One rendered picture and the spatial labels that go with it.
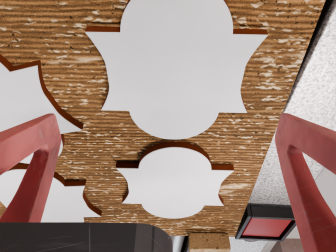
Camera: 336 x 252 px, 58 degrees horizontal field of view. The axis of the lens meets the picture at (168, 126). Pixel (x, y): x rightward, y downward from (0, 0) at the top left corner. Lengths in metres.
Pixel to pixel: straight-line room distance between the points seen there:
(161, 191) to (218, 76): 0.17
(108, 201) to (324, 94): 0.27
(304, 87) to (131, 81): 0.16
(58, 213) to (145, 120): 0.21
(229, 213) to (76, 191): 0.20
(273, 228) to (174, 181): 0.21
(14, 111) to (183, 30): 0.16
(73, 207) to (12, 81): 0.20
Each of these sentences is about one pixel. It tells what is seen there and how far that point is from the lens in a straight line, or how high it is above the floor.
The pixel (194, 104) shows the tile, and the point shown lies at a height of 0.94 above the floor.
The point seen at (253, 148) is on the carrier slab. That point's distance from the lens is 0.32.
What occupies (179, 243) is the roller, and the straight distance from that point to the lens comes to 0.56.
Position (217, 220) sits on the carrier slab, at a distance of 0.44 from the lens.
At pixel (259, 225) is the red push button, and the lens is 0.48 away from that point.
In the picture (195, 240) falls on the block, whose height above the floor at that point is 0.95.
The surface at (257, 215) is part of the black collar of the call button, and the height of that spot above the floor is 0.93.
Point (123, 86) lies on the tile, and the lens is 0.24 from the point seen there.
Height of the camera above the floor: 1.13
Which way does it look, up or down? 44 degrees down
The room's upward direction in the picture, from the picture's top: 179 degrees counter-clockwise
